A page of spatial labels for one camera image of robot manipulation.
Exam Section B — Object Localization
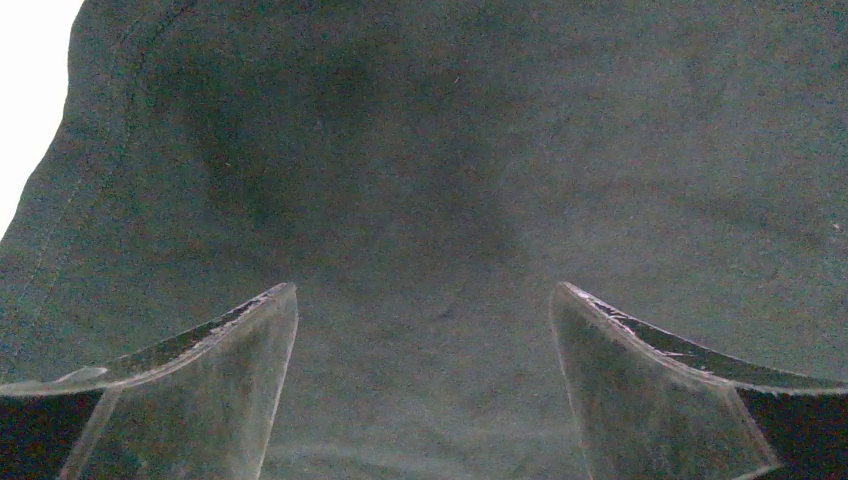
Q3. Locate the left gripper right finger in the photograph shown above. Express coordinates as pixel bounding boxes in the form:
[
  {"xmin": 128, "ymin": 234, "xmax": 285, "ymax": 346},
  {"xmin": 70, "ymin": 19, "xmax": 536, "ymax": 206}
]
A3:
[{"xmin": 549, "ymin": 282, "xmax": 847, "ymax": 479}]

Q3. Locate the black t shirt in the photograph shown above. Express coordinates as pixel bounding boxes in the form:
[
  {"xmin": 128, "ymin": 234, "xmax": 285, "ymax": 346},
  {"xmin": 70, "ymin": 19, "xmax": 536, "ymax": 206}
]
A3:
[{"xmin": 1, "ymin": 1, "xmax": 847, "ymax": 479}]

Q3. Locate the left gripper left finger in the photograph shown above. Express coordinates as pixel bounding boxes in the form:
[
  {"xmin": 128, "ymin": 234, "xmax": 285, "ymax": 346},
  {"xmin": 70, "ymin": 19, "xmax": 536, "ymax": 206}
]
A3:
[{"xmin": 1, "ymin": 284, "xmax": 298, "ymax": 479}]

